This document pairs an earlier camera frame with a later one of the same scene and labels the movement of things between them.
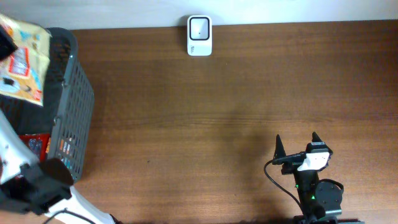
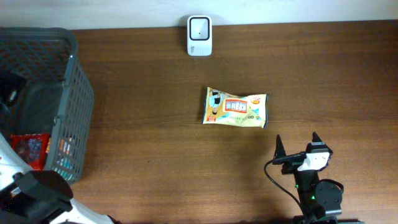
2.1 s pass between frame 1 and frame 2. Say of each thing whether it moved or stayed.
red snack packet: stayed
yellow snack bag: moved
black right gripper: stayed
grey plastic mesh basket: stayed
